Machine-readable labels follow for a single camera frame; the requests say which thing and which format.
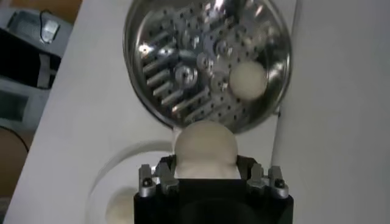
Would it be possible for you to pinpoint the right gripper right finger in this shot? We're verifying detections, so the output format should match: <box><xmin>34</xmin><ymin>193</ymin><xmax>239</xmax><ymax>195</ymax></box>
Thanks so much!
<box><xmin>236</xmin><ymin>154</ymin><xmax>289</xmax><ymax>200</ymax></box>

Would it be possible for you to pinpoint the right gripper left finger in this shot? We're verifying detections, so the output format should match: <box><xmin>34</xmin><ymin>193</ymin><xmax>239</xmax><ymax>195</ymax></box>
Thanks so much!
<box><xmin>138</xmin><ymin>154</ymin><xmax>181</xmax><ymax>199</ymax></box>

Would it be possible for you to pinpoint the white steamed baozi bun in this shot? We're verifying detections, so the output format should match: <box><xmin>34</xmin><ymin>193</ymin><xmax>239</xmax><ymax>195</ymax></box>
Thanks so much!
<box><xmin>229</xmin><ymin>60</ymin><xmax>269</xmax><ymax>102</ymax></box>
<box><xmin>172</xmin><ymin>120</ymin><xmax>241</xmax><ymax>180</ymax></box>
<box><xmin>105</xmin><ymin>186</ymin><xmax>137</xmax><ymax>224</ymax></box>

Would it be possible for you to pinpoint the grey black robot base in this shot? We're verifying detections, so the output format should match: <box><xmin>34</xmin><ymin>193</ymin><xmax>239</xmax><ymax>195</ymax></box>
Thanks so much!
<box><xmin>0</xmin><ymin>5</ymin><xmax>74</xmax><ymax>135</ymax></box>

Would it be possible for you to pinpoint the stainless steel steamer basket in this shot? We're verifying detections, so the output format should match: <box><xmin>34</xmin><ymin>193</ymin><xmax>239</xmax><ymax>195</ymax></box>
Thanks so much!
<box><xmin>122</xmin><ymin>0</ymin><xmax>293</xmax><ymax>135</ymax></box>

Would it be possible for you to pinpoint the white round plate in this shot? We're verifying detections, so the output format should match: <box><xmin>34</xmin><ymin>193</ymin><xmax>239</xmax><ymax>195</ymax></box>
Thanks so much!
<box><xmin>85</xmin><ymin>140</ymin><xmax>177</xmax><ymax>224</ymax></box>

